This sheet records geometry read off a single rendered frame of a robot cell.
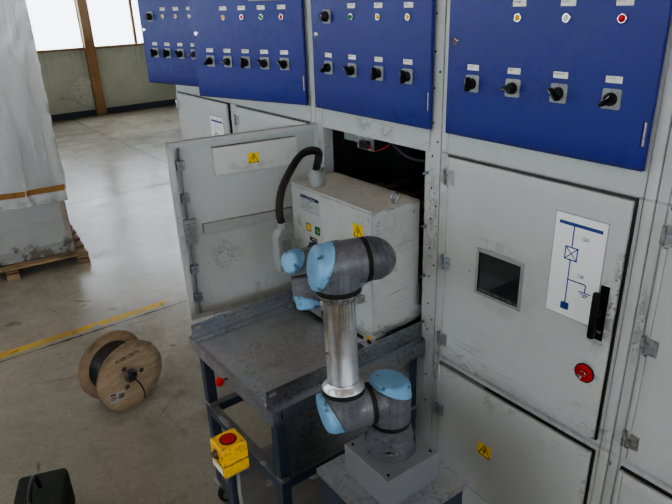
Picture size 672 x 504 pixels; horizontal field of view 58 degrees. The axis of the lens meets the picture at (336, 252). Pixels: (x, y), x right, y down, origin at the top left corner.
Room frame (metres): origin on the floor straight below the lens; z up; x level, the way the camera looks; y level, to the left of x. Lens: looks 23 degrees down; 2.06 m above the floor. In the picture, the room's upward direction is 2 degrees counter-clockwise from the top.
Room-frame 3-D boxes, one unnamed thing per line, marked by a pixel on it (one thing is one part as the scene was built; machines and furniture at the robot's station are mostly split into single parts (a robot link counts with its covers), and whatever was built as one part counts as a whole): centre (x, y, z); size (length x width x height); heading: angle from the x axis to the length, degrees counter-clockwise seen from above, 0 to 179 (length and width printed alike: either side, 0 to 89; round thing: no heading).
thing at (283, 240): (2.20, 0.20, 1.14); 0.08 x 0.05 x 0.17; 126
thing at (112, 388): (2.81, 1.21, 0.20); 0.40 x 0.22 x 0.40; 141
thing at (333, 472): (1.37, -0.14, 0.74); 0.32 x 0.32 x 0.02; 35
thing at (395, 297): (2.23, -0.18, 1.15); 0.51 x 0.50 x 0.48; 126
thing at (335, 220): (2.08, 0.03, 1.15); 0.48 x 0.01 x 0.48; 36
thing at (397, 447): (1.39, -0.14, 0.90); 0.15 x 0.15 x 0.10
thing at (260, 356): (2.00, 0.13, 0.82); 0.68 x 0.62 x 0.06; 127
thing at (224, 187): (2.36, 0.34, 1.21); 0.63 x 0.07 x 0.74; 116
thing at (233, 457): (1.38, 0.33, 0.85); 0.08 x 0.08 x 0.10; 37
